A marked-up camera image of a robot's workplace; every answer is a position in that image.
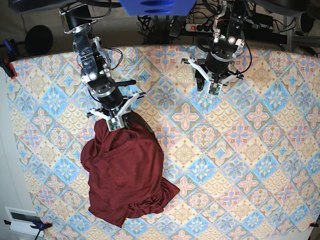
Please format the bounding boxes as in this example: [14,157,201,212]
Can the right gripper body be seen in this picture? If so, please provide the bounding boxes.
[86,78,137,113]

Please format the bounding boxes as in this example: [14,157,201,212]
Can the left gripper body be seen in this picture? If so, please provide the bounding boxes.
[195,51,235,80]

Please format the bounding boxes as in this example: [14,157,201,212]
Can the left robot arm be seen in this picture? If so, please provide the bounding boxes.
[188,0,246,96]

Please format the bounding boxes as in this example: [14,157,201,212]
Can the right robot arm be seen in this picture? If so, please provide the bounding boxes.
[59,3,140,131]

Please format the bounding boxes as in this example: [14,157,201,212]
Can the white power strip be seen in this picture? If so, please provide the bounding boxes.
[184,23,214,33]

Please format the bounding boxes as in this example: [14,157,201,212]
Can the patterned tablecloth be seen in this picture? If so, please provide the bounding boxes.
[5,46,320,240]

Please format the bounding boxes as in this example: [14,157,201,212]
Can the round speaker top right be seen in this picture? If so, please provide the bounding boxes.
[295,12,315,36]

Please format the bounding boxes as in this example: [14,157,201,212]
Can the orange black clamp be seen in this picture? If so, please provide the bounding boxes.
[0,57,17,79]

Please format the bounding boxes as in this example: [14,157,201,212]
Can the blue clamp lower left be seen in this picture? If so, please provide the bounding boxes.
[4,220,53,240]

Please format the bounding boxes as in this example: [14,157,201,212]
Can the orange clamp lower right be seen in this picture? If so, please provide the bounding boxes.
[309,222,319,228]

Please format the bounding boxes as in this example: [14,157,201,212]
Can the tangle of black cables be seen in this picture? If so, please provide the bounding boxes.
[136,14,186,46]

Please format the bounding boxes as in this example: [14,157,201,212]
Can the blue plastic mount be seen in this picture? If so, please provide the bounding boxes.
[119,0,196,17]

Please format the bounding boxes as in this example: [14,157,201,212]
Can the blue handled clamp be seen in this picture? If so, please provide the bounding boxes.
[3,39,18,54]

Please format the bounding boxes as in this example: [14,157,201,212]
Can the white wall box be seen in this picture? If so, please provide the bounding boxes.
[4,206,42,237]

